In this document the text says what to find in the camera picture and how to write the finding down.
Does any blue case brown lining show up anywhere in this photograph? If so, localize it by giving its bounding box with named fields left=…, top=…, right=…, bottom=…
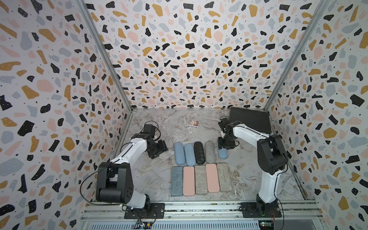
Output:
left=218, top=149, right=229, bottom=160

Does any grey case with glasses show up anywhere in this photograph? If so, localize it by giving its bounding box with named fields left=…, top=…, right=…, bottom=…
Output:
left=205, top=141, right=216, bottom=164

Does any pink glasses case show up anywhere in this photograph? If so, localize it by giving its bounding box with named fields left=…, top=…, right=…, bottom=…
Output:
left=206, top=163, right=220, bottom=193
left=183, top=166, right=196, bottom=196

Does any case with purple glasses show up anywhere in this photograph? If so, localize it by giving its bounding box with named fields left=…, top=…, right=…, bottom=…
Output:
left=184, top=143, right=196, bottom=166

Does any grey case mint lining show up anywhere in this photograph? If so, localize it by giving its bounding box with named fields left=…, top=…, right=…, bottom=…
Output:
left=171, top=166, right=183, bottom=196

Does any mint glasses case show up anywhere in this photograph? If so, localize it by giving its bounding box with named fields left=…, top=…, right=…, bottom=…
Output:
left=195, top=165, right=208, bottom=195

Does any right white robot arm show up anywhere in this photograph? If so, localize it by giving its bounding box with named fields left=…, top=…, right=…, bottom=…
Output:
left=218, top=117, right=288, bottom=217

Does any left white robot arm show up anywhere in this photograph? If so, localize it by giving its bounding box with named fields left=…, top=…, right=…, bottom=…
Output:
left=96, top=124, right=168, bottom=211

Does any black briefcase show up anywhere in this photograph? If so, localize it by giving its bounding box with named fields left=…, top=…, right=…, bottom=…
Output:
left=230, top=107, right=272, bottom=134

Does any playing card box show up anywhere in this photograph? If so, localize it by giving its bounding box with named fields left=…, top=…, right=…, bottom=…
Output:
left=187, top=120, right=199, bottom=128

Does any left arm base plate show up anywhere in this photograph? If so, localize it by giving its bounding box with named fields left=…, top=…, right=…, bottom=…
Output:
left=124, top=203, right=165, bottom=219

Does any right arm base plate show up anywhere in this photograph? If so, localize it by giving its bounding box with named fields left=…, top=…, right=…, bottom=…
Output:
left=238, top=200, right=282, bottom=218

